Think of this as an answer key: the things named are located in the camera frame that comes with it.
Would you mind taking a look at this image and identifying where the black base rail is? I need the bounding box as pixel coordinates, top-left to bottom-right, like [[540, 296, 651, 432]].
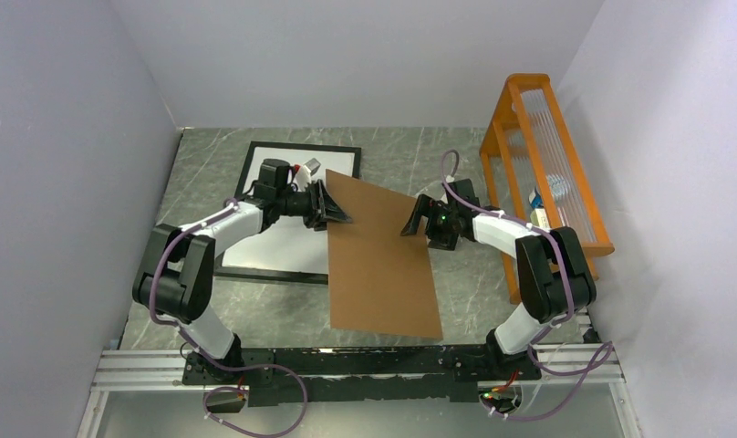
[[182, 344, 541, 407]]

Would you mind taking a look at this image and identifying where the orange wooden shelf rack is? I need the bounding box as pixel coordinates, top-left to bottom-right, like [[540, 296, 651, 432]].
[[479, 73, 616, 306]]

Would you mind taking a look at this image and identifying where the brown backing board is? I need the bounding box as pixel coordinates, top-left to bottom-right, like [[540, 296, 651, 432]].
[[326, 171, 443, 340]]

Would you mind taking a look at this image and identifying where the aluminium table rail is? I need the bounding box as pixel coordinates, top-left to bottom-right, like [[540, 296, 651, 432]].
[[79, 344, 642, 437]]

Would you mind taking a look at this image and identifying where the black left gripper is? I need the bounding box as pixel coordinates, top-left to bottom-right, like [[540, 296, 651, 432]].
[[277, 180, 353, 232]]

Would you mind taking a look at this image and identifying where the white box in shelf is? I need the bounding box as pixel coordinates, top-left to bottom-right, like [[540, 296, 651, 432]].
[[528, 188, 552, 231]]

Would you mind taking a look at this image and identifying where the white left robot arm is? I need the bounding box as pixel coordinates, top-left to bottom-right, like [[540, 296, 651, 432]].
[[132, 159, 352, 383]]

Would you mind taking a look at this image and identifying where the sunflower photo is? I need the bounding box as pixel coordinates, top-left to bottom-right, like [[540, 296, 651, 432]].
[[222, 146, 355, 276]]

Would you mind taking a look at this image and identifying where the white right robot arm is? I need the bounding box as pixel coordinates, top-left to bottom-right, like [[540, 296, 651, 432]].
[[400, 179, 597, 379]]

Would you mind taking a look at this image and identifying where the black picture frame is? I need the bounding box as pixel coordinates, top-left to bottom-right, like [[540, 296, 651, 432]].
[[213, 141, 363, 287]]

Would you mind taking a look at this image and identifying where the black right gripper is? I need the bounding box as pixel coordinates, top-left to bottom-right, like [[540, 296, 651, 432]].
[[400, 195, 457, 251]]

